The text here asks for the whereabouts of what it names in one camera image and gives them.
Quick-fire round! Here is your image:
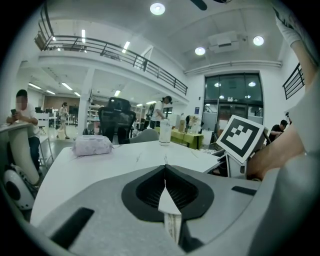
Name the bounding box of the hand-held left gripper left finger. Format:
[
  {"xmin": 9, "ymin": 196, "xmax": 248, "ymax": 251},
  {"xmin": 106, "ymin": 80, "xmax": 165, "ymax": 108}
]
[{"xmin": 30, "ymin": 164, "xmax": 186, "ymax": 256}]

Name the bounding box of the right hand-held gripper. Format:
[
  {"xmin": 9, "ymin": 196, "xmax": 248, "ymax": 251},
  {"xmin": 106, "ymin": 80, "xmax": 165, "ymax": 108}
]
[{"xmin": 215, "ymin": 114, "xmax": 270, "ymax": 180}]

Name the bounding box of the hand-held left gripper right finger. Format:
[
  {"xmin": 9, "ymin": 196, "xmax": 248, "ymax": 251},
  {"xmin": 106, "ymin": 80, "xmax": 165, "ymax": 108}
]
[{"xmin": 164, "ymin": 164, "xmax": 261, "ymax": 256}]

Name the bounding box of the another person's forearm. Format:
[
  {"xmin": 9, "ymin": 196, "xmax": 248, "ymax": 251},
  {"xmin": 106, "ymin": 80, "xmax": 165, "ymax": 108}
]
[{"xmin": 289, "ymin": 38, "xmax": 320, "ymax": 87}]

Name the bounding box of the person's right forearm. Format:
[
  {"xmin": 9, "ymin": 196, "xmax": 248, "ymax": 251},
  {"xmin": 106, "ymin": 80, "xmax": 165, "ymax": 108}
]
[{"xmin": 246, "ymin": 123, "xmax": 307, "ymax": 181}]

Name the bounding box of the glass entrance door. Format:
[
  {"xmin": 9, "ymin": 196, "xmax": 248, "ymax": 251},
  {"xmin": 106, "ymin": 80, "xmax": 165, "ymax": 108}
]
[{"xmin": 203, "ymin": 73, "xmax": 265, "ymax": 132}]

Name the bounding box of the white marble table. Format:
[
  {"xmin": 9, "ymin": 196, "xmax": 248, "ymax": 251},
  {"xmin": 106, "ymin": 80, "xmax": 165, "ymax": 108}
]
[{"xmin": 29, "ymin": 139, "xmax": 226, "ymax": 226}]

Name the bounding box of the green table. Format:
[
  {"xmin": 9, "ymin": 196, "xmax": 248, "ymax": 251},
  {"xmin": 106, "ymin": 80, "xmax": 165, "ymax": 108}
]
[{"xmin": 154, "ymin": 126, "xmax": 205, "ymax": 150}]

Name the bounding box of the pink tissue packet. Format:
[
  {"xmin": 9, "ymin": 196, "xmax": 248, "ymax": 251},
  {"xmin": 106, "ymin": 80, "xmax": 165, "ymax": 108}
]
[{"xmin": 71, "ymin": 134, "xmax": 115, "ymax": 157}]

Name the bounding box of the white tumbler bottle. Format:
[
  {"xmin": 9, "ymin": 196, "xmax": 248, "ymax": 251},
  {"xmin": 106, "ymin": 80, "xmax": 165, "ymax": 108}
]
[{"xmin": 158, "ymin": 118, "xmax": 173, "ymax": 147}]

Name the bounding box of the black stair railing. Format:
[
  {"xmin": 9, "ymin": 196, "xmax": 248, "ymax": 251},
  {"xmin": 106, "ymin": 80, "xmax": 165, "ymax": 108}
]
[{"xmin": 282, "ymin": 62, "xmax": 306, "ymax": 101}]

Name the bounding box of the white round speaker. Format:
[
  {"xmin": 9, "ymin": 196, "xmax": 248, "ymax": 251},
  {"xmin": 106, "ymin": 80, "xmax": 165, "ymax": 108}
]
[{"xmin": 3, "ymin": 168, "xmax": 36, "ymax": 211}]

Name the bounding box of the grey chair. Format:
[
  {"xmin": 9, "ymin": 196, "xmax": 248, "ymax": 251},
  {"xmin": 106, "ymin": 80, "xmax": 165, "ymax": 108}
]
[{"xmin": 129, "ymin": 128, "xmax": 160, "ymax": 145}]

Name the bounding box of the white chair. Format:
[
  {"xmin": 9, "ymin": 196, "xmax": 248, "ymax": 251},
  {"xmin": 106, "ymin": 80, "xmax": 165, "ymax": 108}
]
[{"xmin": 36, "ymin": 112, "xmax": 55, "ymax": 164}]

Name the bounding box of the black office chair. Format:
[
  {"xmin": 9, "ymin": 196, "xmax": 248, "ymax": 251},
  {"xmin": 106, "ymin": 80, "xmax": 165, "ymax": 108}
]
[{"xmin": 97, "ymin": 96, "xmax": 137, "ymax": 145}]

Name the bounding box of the white ceiling unit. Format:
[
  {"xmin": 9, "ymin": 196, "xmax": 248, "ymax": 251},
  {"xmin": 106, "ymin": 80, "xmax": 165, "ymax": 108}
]
[{"xmin": 207, "ymin": 30, "xmax": 241, "ymax": 54}]

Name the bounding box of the black balcony railing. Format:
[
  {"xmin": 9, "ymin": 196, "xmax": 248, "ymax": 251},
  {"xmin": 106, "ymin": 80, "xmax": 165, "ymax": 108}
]
[{"xmin": 37, "ymin": 1, "xmax": 189, "ymax": 96}]

